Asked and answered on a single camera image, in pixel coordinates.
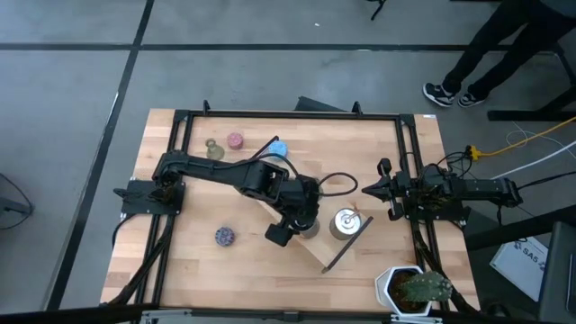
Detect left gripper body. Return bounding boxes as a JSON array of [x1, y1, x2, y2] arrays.
[[264, 197, 322, 248]]

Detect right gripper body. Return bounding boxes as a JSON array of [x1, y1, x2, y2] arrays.
[[376, 157, 413, 221]]

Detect green ribbed glass candlestick holder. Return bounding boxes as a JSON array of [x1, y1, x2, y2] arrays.
[[204, 137, 226, 161]]

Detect black rig crossbar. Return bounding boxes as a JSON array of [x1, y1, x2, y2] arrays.
[[0, 301, 576, 324]]

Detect cactus in white pot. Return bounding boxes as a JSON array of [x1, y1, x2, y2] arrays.
[[373, 265, 455, 318]]

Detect black beam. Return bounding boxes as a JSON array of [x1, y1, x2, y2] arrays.
[[464, 204, 576, 252]]

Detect white printed box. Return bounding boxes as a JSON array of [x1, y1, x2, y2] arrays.
[[489, 237, 549, 303]]

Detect black desk stand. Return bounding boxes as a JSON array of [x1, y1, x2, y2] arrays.
[[487, 42, 576, 122]]

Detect black chair leg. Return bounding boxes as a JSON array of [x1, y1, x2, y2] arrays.
[[368, 0, 389, 22]]

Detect person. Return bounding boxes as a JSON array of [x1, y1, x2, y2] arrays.
[[421, 0, 576, 109]]

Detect grey cabinet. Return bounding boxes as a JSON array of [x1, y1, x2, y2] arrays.
[[537, 220, 576, 324]]

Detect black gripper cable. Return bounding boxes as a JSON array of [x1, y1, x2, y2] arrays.
[[251, 152, 360, 198]]

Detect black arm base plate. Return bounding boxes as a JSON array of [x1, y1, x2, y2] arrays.
[[112, 178, 187, 216], [406, 202, 473, 226]]

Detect black cable bundle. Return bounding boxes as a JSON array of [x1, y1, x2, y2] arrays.
[[399, 150, 473, 181]]

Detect yellow extension cable orange plug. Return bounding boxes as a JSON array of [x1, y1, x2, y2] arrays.
[[465, 115, 576, 161]]

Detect white cable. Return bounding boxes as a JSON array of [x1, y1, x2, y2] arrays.
[[490, 139, 576, 180]]

